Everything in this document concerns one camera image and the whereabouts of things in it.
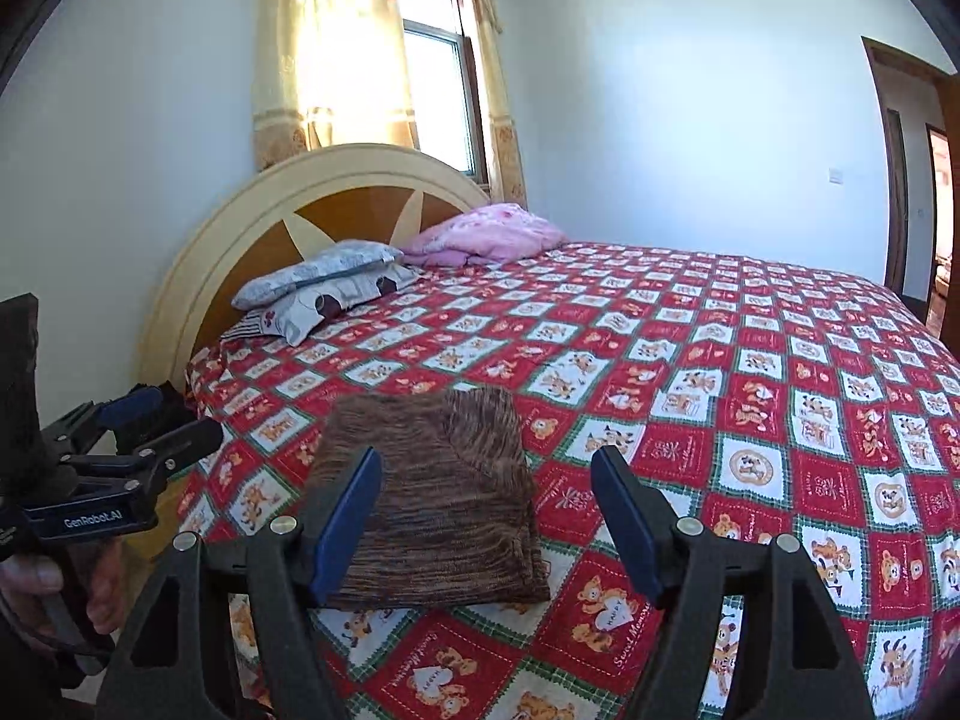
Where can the striped pillow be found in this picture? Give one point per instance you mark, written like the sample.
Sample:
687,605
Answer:
247,326

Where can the person's left hand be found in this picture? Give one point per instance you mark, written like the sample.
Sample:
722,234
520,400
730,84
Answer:
30,581

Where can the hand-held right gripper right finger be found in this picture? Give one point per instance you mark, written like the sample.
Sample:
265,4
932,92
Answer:
630,517

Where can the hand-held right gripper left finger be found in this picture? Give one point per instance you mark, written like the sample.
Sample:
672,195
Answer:
345,525

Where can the grey floral pillow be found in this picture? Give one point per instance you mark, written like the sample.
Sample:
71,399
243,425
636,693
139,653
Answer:
315,270

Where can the brown door frame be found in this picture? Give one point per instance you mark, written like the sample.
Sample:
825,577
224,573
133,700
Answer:
868,49

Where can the brown knitted sweater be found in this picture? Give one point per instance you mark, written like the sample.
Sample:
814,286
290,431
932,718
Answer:
450,480

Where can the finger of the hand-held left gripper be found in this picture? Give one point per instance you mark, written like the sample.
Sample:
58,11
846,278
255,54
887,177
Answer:
135,403
180,441

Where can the white pillow with dark print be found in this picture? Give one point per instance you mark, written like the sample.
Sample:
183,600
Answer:
330,307

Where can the hallway wooden door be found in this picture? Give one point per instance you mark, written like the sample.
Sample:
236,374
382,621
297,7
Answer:
896,202

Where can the cream wooden headboard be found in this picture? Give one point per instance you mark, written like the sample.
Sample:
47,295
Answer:
225,240

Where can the narrow yellow curtain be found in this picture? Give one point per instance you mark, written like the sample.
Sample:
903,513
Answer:
495,90

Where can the window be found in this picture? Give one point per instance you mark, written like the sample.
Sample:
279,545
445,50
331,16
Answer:
435,90

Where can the pink quilt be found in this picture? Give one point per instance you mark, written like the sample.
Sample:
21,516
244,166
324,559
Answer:
487,236

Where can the wide yellow curtain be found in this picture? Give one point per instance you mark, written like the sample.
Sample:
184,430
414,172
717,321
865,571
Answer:
330,52

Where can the red checkered printed bedspread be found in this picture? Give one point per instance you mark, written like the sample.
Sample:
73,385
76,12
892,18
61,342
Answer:
750,390

